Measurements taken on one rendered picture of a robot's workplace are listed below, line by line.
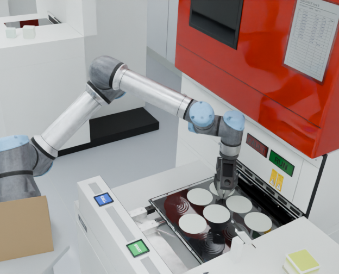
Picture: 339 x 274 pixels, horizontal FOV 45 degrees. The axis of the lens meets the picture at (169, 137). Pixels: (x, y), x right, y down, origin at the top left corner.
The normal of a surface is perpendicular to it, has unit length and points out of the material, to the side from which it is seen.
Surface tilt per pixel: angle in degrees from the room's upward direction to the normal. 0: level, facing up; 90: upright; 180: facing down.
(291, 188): 90
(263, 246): 0
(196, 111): 49
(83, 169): 0
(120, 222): 0
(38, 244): 90
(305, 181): 90
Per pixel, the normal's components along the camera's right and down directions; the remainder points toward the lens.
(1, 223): 0.31, 0.52
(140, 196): 0.05, -0.84
